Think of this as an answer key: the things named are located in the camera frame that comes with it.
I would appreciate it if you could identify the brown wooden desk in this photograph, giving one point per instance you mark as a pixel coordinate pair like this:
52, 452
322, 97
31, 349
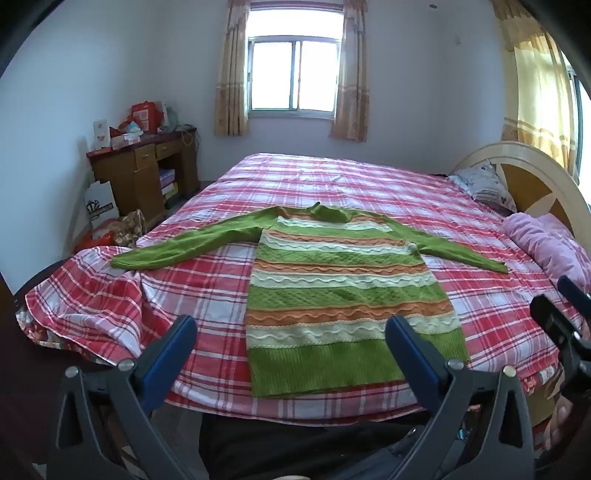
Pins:
138, 175

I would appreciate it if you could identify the white carton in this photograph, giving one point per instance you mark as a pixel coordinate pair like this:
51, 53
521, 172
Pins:
101, 134

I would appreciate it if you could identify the person's right hand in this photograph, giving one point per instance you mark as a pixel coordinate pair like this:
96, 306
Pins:
561, 417

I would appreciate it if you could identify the floral mattress edge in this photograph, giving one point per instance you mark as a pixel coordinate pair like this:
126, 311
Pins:
37, 330

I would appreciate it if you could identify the stack of books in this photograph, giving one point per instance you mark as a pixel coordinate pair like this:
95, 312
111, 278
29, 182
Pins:
167, 182

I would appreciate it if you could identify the cream wooden headboard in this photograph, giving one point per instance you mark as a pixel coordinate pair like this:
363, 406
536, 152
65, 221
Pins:
531, 180

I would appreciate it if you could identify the red plaid bed sheet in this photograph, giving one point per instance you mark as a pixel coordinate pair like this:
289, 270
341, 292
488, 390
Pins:
221, 304

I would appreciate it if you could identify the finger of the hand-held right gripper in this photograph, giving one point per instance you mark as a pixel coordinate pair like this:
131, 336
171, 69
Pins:
551, 318
572, 290

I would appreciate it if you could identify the green striped knit sweater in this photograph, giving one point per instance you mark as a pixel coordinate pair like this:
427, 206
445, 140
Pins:
341, 304

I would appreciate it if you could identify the patterned fabric bag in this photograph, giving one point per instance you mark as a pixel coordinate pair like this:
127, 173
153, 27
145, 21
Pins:
129, 228

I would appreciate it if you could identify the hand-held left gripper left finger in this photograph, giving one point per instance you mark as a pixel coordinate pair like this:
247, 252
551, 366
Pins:
171, 349

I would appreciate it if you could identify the floral pillow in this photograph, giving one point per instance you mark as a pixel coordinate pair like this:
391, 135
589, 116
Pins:
485, 184

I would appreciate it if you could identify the red plastic bag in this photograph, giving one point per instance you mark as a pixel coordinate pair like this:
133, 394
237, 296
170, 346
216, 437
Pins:
94, 241

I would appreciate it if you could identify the yellow curtain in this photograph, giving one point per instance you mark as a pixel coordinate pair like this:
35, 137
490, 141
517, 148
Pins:
535, 92

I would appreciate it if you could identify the window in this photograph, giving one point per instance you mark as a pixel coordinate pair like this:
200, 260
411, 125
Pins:
293, 76

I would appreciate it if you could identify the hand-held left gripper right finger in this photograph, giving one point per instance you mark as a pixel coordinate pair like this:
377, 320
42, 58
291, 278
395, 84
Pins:
412, 355

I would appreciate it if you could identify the white paper bag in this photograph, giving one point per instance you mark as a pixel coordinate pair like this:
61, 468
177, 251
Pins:
99, 203

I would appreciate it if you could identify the pink blanket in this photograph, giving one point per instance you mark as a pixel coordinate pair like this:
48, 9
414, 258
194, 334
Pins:
545, 244

